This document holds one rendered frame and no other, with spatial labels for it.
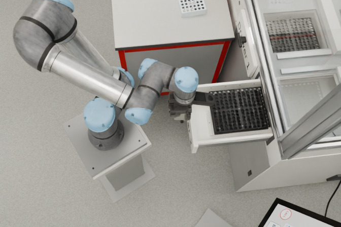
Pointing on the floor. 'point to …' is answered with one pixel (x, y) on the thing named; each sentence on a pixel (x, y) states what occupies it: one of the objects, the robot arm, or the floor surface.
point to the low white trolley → (170, 24)
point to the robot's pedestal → (127, 173)
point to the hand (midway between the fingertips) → (185, 113)
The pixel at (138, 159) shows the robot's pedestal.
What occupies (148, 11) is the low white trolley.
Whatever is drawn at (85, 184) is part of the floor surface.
